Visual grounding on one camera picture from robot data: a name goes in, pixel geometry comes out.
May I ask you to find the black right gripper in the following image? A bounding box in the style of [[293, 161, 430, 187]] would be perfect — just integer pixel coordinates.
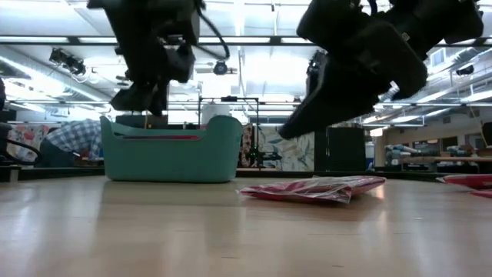
[[278, 0, 428, 140]]

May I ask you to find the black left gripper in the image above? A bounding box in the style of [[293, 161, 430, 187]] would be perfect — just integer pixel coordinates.
[[102, 7, 201, 117]]

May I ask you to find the red popcorn bag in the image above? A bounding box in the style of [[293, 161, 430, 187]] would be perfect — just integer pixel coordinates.
[[436, 173, 492, 191], [238, 175, 387, 205]]

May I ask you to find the black screen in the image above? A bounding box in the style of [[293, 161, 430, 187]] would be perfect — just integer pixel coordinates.
[[115, 114, 169, 130]]

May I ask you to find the black ceiling spotlight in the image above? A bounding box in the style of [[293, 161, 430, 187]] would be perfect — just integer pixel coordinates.
[[306, 49, 326, 78]]

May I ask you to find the black cabinet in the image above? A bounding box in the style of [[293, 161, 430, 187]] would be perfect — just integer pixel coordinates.
[[314, 126, 367, 172]]

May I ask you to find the teal plastic basket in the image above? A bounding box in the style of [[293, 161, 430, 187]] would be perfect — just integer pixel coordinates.
[[99, 114, 244, 184]]

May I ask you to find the leaf print panel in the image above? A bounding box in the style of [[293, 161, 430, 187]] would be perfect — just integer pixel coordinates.
[[256, 125, 315, 172]]

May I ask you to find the white cylinder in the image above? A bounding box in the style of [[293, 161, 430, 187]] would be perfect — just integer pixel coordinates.
[[201, 103, 231, 125]]

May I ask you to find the person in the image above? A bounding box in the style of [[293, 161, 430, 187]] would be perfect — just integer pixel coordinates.
[[40, 118, 104, 169]]

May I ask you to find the black metal rack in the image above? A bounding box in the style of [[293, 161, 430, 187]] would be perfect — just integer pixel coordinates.
[[198, 95, 261, 170]]

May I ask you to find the black device green light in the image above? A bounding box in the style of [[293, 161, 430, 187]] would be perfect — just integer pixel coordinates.
[[249, 148, 284, 170]]

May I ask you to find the black ceiling device cluster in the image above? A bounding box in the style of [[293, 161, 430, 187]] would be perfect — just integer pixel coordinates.
[[48, 47, 88, 77]]

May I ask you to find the narrow patterned panel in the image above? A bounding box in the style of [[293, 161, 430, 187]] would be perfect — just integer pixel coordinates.
[[240, 123, 255, 169]]

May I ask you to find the long wooden table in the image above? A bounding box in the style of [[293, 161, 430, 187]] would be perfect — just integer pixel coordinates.
[[378, 155, 492, 174]]

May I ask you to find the colourful floral cloth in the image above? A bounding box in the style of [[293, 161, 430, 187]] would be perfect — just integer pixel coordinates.
[[6, 122, 52, 167]]

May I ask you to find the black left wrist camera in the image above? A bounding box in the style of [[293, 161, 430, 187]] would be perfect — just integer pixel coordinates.
[[165, 43, 197, 84]]

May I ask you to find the round black ceiling camera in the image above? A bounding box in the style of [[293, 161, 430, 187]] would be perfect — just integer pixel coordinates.
[[213, 59, 230, 76]]

